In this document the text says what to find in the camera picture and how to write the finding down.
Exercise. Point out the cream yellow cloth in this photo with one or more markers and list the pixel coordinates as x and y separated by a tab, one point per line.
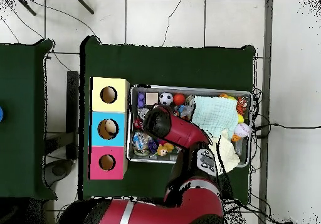
228	153

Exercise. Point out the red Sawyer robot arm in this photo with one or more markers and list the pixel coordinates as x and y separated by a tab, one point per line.
183	133

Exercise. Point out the clear mesh bin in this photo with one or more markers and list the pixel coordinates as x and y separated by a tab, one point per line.
200	90

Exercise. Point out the wooden box with three holes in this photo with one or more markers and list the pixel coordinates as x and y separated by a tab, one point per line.
96	138

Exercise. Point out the black and white soccer ball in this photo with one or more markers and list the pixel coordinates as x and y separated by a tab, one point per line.
166	98

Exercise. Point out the orange red ball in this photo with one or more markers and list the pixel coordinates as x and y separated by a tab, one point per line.
179	99

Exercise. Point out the purple plastic toy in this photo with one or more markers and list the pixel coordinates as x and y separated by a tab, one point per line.
141	99

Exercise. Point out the large crumpled clear bottle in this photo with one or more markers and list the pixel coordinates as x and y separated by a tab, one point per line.
140	141

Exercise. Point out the brown plush toy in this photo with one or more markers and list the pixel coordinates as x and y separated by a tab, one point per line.
164	150

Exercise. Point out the mint green cloth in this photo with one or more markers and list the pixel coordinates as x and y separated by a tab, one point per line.
215	113

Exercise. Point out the tiger striped toy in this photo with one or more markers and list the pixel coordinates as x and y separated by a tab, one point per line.
242	104

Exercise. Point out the white baseball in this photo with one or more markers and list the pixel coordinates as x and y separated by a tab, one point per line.
242	130

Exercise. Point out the black metal leg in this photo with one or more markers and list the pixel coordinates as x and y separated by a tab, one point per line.
85	7
27	7

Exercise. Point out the side table with green cloth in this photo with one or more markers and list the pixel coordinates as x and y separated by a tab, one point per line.
22	133

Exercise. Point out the blue round object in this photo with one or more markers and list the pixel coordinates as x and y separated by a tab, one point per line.
1	114

